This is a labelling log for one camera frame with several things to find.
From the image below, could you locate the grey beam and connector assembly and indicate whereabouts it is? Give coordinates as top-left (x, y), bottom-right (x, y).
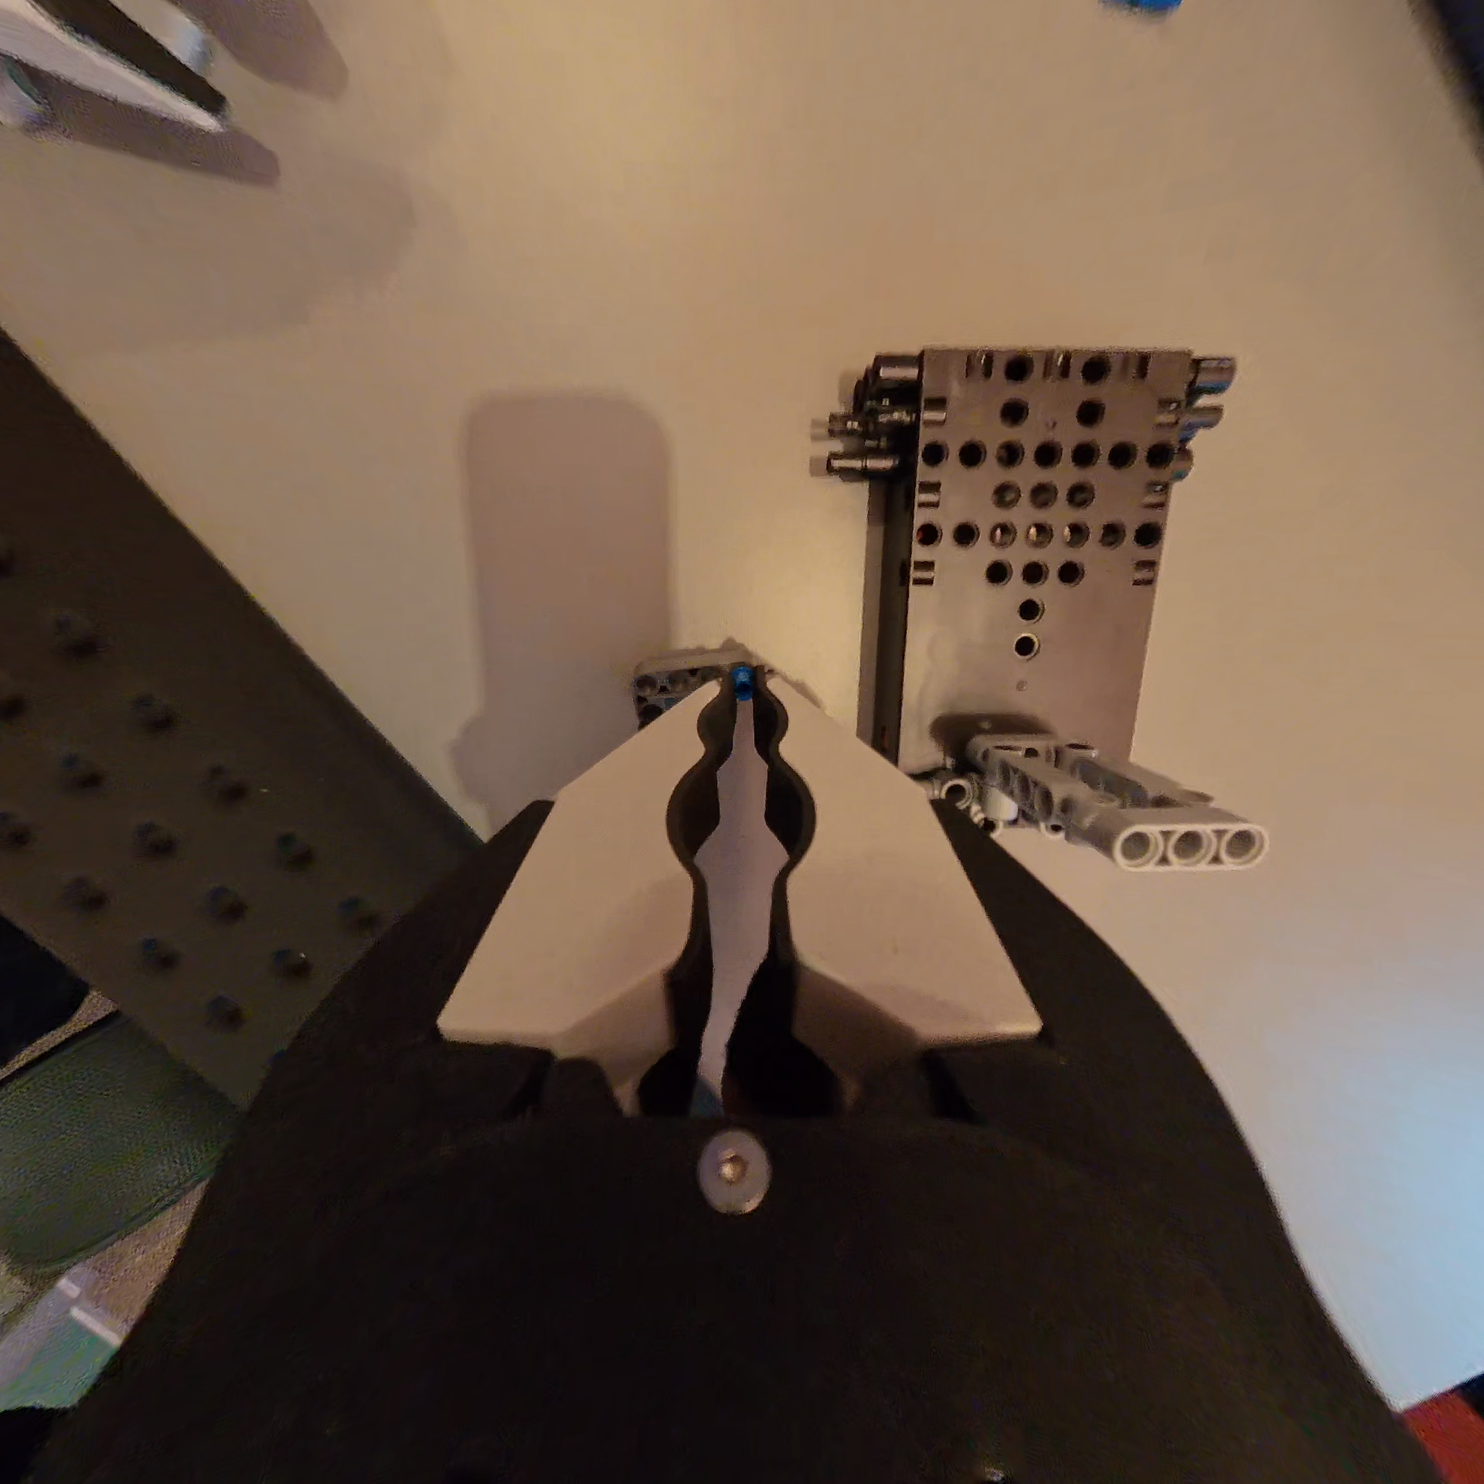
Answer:
top-left (927, 713), bottom-right (1270, 872)

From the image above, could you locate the dark teal cloth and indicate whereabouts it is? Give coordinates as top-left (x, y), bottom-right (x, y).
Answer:
top-left (0, 1008), bottom-right (239, 1277)

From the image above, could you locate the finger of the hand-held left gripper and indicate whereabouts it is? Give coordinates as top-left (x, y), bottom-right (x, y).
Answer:
top-left (0, 23), bottom-right (282, 187)
top-left (46, 0), bottom-right (230, 115)

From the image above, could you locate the grey beam piece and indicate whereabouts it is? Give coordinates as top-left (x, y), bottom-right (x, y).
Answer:
top-left (633, 646), bottom-right (766, 730)

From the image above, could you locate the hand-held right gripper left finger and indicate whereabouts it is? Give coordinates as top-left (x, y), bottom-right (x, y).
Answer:
top-left (435, 676), bottom-right (740, 1118)

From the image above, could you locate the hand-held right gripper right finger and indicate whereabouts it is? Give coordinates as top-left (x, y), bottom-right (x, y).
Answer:
top-left (752, 673), bottom-right (1044, 1115)

